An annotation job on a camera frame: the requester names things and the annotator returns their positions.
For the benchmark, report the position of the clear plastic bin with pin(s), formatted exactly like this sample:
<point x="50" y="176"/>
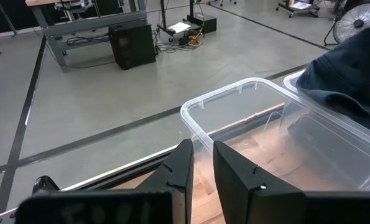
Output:
<point x="292" y="81"/>
<point x="203" y="102"/>

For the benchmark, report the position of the black box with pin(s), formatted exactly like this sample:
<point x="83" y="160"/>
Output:
<point x="133" y="46"/>

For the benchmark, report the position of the black equipment stand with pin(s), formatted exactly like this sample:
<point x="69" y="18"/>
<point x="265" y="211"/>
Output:
<point x="206" y="23"/>

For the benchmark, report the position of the black table frame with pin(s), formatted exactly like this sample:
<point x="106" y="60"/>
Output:
<point x="125" y="174"/>

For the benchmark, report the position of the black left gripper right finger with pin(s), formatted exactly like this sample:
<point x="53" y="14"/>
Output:
<point x="265" y="205"/>

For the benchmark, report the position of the dark blue cap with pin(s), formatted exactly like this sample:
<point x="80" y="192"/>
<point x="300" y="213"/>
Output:
<point x="346" y="68"/>

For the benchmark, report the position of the grey metal bench frame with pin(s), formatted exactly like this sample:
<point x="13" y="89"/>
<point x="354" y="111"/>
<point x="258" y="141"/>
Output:
<point x="94" y="23"/>

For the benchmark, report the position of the white paper sheet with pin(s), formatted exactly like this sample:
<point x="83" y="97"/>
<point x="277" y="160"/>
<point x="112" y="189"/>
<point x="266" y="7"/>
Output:
<point x="179" y="27"/>

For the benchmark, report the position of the wheeled cart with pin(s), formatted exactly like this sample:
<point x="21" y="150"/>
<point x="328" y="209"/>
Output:
<point x="299" y="6"/>

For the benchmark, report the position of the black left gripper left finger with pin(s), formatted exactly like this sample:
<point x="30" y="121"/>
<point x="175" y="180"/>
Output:
<point x="110" y="208"/>

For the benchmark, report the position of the round metal floor fan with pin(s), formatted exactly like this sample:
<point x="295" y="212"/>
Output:
<point x="358" y="21"/>

